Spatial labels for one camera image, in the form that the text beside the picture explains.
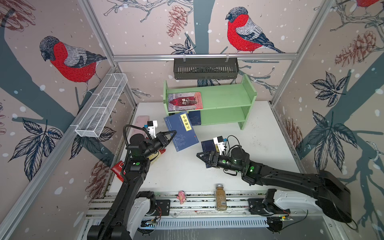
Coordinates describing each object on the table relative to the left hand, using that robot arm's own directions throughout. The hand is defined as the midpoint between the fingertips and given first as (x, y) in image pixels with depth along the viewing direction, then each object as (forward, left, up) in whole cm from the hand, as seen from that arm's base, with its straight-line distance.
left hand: (175, 133), depth 70 cm
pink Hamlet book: (+22, -1, 0) cm, 22 cm away
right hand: (-10, -10, -7) cm, 16 cm away
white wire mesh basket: (+17, +41, +2) cm, 45 cm away
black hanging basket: (+54, -18, +2) cm, 57 cm away
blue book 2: (+22, -9, -14) cm, 27 cm away
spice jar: (-23, -22, -23) cm, 39 cm away
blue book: (+1, -5, -4) cm, 6 cm away
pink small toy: (-22, -2, -26) cm, 34 cm away
